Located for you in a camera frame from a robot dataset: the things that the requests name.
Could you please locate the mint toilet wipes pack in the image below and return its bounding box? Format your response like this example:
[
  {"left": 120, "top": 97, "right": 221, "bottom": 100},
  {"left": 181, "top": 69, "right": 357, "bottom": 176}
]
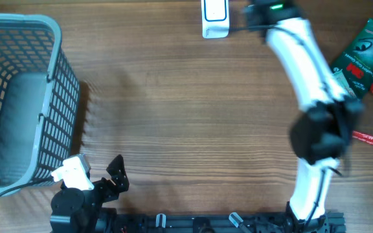
[{"left": 333, "top": 70, "right": 356, "bottom": 98}]

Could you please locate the green 3M gloves pack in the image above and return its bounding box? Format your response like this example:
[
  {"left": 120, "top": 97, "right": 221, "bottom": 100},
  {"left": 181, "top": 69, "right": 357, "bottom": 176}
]
[{"left": 330, "top": 18, "right": 373, "bottom": 99}]

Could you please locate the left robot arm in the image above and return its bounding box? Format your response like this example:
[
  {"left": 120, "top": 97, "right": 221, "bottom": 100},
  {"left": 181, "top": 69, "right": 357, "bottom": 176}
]
[{"left": 50, "top": 154, "right": 130, "bottom": 232}]

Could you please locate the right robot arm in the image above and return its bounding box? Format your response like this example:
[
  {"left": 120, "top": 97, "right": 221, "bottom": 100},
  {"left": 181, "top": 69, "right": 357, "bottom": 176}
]
[{"left": 244, "top": 1, "right": 363, "bottom": 228}]

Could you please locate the white barcode scanner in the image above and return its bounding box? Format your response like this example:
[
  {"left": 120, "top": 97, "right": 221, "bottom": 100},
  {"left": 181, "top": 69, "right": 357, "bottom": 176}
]
[{"left": 201, "top": 0, "right": 230, "bottom": 39}]

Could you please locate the grey plastic basket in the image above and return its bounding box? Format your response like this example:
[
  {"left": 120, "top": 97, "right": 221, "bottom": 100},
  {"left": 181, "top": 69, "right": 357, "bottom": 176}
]
[{"left": 0, "top": 14, "right": 80, "bottom": 193}]

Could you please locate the black mounting rail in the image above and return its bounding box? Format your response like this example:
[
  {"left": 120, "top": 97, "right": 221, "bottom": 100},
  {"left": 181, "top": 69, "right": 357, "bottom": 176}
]
[{"left": 95, "top": 212, "right": 346, "bottom": 233}]

